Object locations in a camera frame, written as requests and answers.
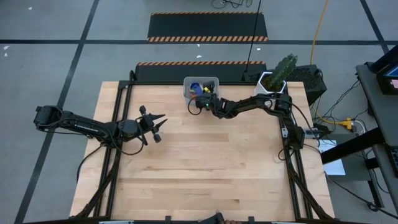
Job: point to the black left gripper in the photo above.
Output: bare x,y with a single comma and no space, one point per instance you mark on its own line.
133,127

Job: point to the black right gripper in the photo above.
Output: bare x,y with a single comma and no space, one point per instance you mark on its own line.
208,101

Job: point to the small dark blue measuring cup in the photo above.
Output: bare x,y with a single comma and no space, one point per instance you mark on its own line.
196,87

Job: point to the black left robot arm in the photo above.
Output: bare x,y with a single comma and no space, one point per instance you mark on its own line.
81,126

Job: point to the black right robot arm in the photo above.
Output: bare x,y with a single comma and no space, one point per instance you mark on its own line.
248,102

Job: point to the grey plastic basket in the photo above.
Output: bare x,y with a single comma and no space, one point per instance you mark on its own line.
186,93

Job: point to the black hazard-striped floor ramp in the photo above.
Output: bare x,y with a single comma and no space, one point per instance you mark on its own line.
186,73
205,26

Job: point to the white planter pot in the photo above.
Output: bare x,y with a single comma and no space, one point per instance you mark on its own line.
259,88

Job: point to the green cactus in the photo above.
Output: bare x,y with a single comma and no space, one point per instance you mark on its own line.
281,71

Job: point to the black mesh computer case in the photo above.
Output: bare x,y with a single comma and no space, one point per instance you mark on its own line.
308,81

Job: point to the person's hand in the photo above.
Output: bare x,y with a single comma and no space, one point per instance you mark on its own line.
230,222

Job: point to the white paper sheet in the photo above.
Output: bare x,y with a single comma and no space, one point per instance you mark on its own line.
334,166

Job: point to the black desk support bar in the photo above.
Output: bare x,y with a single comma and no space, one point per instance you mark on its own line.
351,146

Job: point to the black desk monitor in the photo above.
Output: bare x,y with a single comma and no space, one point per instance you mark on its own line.
381,67

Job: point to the dark grey desk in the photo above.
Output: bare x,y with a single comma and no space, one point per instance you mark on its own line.
385,118

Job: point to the black aluminium table frame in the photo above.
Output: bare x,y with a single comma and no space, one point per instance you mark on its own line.
123,84

